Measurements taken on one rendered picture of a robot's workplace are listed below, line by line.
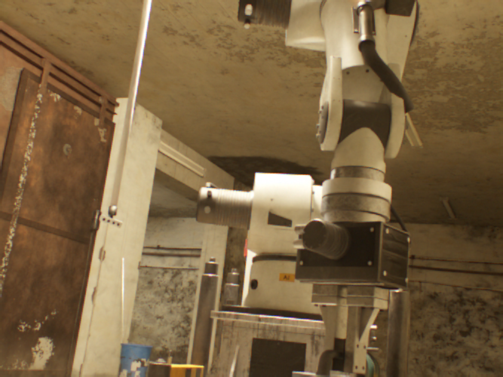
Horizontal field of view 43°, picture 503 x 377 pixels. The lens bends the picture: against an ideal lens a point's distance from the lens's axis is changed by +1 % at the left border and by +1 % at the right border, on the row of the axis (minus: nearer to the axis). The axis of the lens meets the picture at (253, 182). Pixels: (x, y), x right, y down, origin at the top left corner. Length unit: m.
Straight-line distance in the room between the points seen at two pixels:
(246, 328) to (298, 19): 1.11
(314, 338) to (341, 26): 1.12
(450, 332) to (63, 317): 7.03
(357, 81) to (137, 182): 5.68
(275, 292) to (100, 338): 4.56
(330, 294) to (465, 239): 10.30
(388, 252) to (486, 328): 10.13
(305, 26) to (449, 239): 9.90
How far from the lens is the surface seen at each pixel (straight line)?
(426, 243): 11.79
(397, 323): 2.60
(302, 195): 2.37
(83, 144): 6.63
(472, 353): 11.51
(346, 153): 1.49
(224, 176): 9.44
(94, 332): 6.75
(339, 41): 1.72
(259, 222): 2.35
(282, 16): 2.14
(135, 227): 7.17
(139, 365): 6.38
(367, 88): 1.67
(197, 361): 2.75
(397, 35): 2.13
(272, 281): 2.42
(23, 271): 6.05
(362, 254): 1.39
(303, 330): 2.35
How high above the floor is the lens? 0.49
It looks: 14 degrees up
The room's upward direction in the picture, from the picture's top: 6 degrees clockwise
